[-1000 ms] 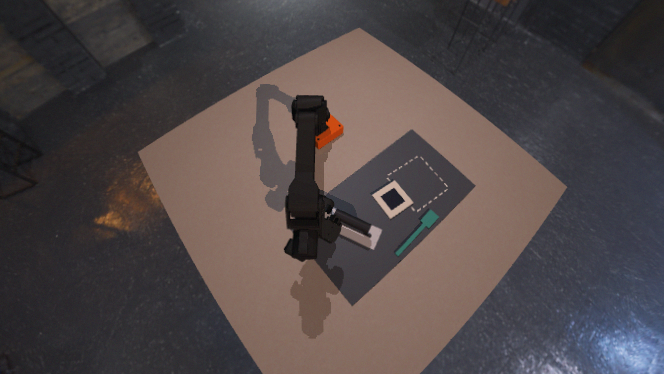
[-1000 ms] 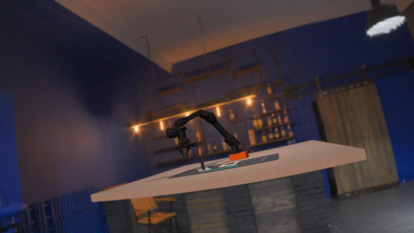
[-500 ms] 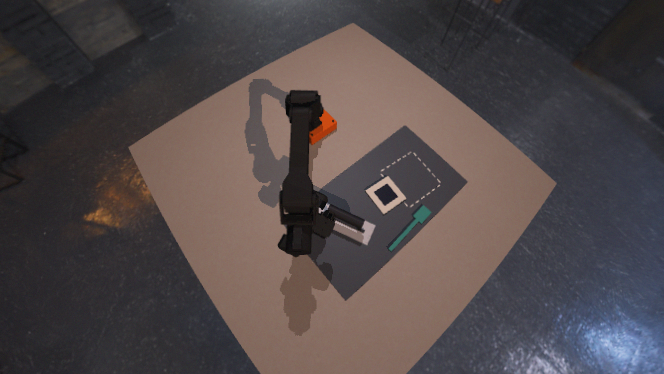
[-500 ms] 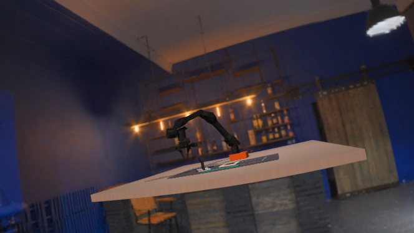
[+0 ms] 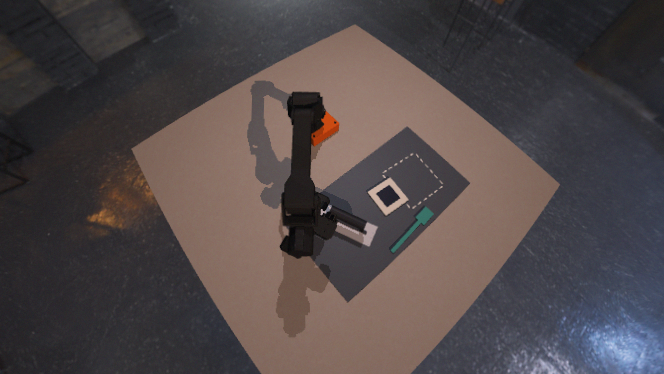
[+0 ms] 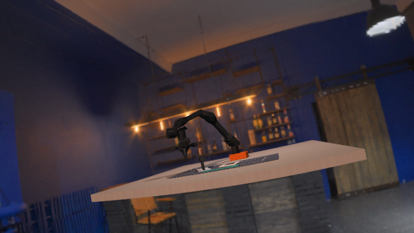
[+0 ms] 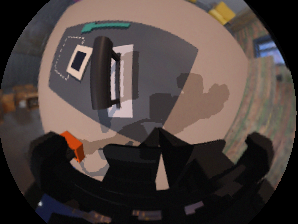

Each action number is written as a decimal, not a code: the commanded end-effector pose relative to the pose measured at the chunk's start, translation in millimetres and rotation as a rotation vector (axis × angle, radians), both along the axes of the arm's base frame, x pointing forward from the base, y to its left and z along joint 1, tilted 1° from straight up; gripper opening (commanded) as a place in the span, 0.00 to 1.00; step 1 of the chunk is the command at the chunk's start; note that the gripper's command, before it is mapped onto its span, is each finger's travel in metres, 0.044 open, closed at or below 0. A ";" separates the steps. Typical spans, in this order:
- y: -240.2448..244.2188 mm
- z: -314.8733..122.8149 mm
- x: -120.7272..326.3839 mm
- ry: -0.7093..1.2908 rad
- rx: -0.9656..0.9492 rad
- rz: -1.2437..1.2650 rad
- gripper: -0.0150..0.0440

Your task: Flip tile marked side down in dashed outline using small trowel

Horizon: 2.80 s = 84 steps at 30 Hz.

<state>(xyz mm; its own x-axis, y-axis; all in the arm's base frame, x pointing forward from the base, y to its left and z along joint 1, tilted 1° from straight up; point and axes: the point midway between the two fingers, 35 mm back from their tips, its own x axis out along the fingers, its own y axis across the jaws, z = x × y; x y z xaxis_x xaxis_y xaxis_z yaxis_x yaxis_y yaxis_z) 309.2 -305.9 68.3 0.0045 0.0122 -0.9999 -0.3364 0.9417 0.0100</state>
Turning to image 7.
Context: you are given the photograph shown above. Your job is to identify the beige square tile with dark centre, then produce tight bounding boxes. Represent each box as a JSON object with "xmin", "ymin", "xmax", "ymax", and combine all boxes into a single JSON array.
[{"xmin": 67, "ymin": 44, "xmax": 93, "ymax": 80}]

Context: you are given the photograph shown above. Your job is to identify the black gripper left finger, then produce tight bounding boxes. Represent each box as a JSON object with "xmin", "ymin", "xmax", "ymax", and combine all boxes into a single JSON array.
[{"xmin": 102, "ymin": 128, "xmax": 162, "ymax": 183}]

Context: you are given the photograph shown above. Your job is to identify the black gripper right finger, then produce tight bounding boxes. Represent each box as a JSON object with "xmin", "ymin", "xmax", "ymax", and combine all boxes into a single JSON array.
[{"xmin": 158, "ymin": 128, "xmax": 226, "ymax": 189}]

